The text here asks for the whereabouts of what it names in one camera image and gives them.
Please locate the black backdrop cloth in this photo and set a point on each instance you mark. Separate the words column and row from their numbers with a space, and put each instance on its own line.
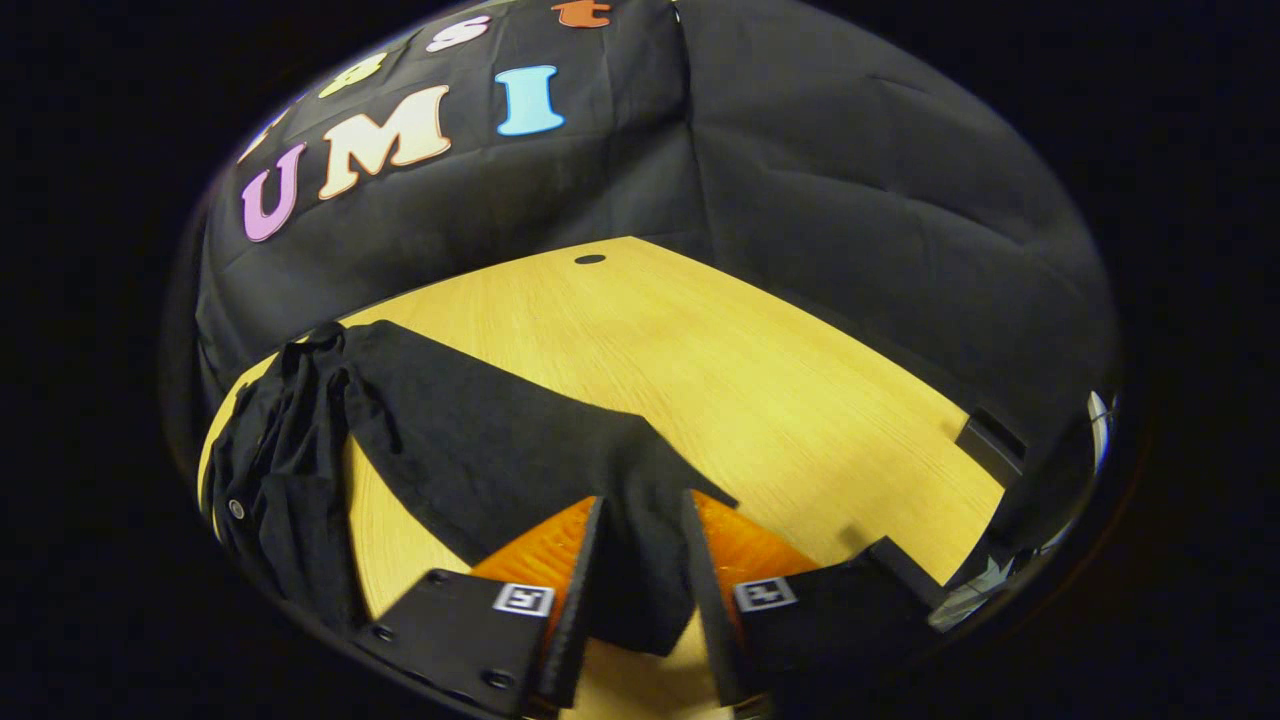
column 850, row 200

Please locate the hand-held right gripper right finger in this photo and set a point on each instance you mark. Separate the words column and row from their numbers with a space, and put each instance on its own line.
column 710, row 610

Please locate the dark grey block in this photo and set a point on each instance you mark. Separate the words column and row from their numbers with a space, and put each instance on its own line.
column 990, row 448

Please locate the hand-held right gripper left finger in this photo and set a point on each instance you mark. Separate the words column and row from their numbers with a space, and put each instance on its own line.
column 585, row 610

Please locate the black trousers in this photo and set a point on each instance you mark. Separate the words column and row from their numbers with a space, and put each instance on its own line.
column 480, row 440

